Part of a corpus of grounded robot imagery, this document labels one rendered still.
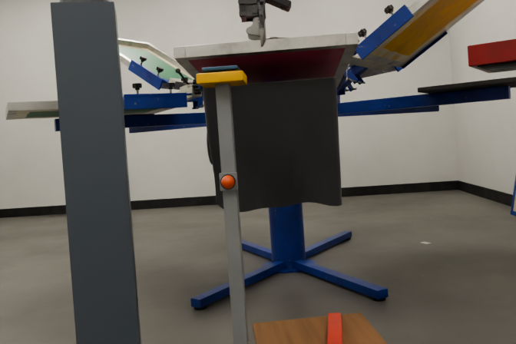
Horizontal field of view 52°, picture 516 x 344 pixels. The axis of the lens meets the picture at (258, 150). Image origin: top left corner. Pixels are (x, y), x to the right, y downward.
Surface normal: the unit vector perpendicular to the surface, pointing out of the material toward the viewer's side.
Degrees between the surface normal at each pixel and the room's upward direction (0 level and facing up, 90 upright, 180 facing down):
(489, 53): 90
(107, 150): 90
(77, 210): 90
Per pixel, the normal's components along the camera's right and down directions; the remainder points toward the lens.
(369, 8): -0.07, 0.03
